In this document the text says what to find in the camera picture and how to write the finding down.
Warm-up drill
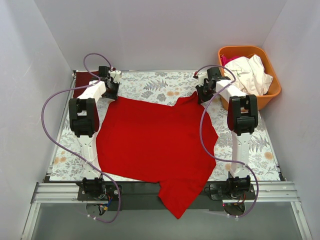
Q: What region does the aluminium frame rail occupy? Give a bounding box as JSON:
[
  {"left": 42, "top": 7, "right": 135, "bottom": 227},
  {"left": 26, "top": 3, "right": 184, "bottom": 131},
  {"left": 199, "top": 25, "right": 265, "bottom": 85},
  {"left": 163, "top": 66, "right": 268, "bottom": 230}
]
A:
[{"left": 21, "top": 181, "right": 313, "bottom": 240}]

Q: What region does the orange plastic basket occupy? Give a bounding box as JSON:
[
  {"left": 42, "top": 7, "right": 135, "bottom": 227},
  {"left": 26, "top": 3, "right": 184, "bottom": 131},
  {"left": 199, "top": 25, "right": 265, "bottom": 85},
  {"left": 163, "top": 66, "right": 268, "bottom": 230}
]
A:
[{"left": 217, "top": 45, "right": 282, "bottom": 110}]

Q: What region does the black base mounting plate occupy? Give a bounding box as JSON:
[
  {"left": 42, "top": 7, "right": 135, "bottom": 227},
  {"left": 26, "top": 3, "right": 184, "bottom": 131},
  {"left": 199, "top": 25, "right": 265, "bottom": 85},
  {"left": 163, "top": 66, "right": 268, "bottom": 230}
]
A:
[{"left": 76, "top": 180, "right": 256, "bottom": 211}]

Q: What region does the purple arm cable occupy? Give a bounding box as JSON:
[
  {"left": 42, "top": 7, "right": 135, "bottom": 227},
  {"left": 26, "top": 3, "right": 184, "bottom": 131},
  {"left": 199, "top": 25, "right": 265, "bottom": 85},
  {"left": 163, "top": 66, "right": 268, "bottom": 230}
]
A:
[
  {"left": 40, "top": 52, "right": 123, "bottom": 224},
  {"left": 193, "top": 64, "right": 260, "bottom": 219}
]

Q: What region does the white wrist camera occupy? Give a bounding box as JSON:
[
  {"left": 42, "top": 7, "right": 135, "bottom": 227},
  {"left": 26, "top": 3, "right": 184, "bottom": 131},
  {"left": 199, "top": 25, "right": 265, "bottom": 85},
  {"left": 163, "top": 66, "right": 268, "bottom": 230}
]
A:
[
  {"left": 193, "top": 72, "right": 208, "bottom": 85},
  {"left": 109, "top": 70, "right": 122, "bottom": 84}
]

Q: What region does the folded dark red t shirt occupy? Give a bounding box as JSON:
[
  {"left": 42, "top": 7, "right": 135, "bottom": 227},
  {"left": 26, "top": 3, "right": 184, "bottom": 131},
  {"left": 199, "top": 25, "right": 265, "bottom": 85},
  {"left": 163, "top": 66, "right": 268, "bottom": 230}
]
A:
[{"left": 73, "top": 71, "right": 94, "bottom": 98}]

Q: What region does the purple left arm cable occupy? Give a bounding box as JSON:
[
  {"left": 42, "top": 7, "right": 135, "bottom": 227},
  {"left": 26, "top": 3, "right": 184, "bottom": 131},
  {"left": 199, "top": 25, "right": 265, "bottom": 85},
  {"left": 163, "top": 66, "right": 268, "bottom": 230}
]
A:
[{"left": 40, "top": 52, "right": 123, "bottom": 224}]

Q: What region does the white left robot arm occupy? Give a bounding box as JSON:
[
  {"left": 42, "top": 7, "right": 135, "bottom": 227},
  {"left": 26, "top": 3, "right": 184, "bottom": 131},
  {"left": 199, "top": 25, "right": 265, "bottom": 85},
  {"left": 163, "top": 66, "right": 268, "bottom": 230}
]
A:
[{"left": 68, "top": 66, "right": 122, "bottom": 200}]

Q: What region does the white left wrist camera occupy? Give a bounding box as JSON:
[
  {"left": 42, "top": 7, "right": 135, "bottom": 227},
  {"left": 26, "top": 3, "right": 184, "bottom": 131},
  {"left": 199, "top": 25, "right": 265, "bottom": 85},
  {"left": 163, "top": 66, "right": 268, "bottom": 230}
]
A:
[{"left": 109, "top": 70, "right": 122, "bottom": 84}]

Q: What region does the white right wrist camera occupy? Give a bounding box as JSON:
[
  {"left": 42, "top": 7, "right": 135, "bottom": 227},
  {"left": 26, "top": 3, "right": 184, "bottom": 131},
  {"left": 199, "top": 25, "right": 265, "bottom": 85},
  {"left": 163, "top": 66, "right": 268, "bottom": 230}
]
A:
[{"left": 193, "top": 72, "right": 208, "bottom": 85}]

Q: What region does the cream white t shirt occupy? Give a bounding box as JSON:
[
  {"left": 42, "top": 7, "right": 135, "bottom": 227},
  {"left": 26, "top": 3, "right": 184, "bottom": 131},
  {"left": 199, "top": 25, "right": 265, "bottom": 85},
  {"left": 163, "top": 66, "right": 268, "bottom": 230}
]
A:
[{"left": 224, "top": 54, "right": 273, "bottom": 96}]

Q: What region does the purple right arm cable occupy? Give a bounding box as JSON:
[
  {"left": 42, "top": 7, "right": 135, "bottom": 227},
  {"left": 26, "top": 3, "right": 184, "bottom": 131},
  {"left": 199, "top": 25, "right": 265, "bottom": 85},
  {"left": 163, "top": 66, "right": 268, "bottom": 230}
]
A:
[{"left": 193, "top": 64, "right": 260, "bottom": 219}]

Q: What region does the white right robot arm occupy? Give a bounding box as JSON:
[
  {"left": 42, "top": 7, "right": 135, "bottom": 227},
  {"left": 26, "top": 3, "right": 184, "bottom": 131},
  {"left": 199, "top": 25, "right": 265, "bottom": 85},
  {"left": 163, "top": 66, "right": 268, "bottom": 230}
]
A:
[{"left": 193, "top": 65, "right": 259, "bottom": 203}]

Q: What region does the floral patterned table mat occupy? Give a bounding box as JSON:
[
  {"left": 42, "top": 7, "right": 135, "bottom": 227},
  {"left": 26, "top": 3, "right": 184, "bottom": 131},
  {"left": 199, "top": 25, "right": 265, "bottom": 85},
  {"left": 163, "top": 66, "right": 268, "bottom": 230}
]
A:
[{"left": 47, "top": 71, "right": 281, "bottom": 182}]

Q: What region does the pink garment in basket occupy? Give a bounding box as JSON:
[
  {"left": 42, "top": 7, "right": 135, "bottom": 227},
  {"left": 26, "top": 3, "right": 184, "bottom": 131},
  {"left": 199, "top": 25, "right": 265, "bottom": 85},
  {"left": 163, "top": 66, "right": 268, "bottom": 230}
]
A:
[{"left": 220, "top": 55, "right": 239, "bottom": 66}]

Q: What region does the bright red t shirt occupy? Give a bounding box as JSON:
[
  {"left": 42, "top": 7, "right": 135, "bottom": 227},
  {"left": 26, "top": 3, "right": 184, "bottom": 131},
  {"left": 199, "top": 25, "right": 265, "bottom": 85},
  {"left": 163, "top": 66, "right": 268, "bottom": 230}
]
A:
[{"left": 96, "top": 93, "right": 218, "bottom": 218}]

